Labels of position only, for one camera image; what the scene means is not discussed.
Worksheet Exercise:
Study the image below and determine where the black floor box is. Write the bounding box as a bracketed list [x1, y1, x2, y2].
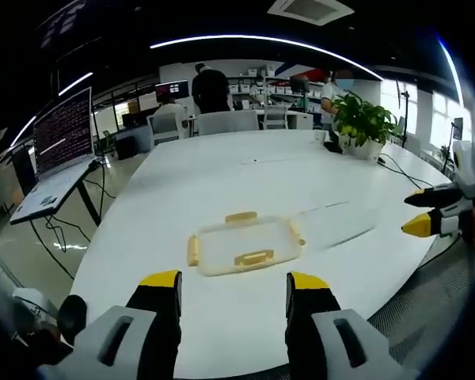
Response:
[115, 135, 139, 161]

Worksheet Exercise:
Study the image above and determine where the black round object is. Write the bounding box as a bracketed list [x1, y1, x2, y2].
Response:
[56, 294, 89, 346]

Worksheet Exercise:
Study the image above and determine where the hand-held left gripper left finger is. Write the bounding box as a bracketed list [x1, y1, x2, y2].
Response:
[36, 270, 183, 380]

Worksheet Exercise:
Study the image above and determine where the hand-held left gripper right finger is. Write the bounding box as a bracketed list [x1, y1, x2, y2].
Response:
[284, 271, 421, 380]

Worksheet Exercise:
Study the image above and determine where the black tripod stand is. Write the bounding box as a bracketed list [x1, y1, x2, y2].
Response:
[398, 89, 412, 138]

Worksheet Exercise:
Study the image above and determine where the black floor cable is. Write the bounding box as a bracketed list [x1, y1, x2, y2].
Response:
[30, 215, 89, 280]

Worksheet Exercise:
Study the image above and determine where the green potted plant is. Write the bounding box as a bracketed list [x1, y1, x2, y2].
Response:
[331, 91, 399, 160]

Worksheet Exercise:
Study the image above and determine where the ceiling air vent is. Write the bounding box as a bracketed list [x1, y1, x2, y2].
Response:
[266, 0, 356, 28]

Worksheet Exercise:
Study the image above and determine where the curved ceiling light strip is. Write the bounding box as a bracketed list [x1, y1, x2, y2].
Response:
[9, 70, 95, 148]
[149, 34, 382, 79]

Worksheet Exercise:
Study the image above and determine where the wall monitor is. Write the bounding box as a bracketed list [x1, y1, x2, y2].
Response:
[154, 80, 190, 99]

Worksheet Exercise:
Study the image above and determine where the shelf of white boxes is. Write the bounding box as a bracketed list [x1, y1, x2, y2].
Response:
[226, 64, 326, 108]

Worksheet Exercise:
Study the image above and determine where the black table cable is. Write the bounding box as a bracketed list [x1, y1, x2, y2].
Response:
[377, 153, 452, 189]

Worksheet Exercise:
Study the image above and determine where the open silver laptop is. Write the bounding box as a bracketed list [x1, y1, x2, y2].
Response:
[9, 85, 101, 226]

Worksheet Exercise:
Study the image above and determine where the white office chair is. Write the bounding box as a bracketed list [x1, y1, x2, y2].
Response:
[146, 112, 184, 148]
[196, 109, 260, 136]
[262, 104, 291, 131]

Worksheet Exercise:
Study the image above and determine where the clear plastic buckle container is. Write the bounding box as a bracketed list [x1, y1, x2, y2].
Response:
[186, 211, 306, 277]

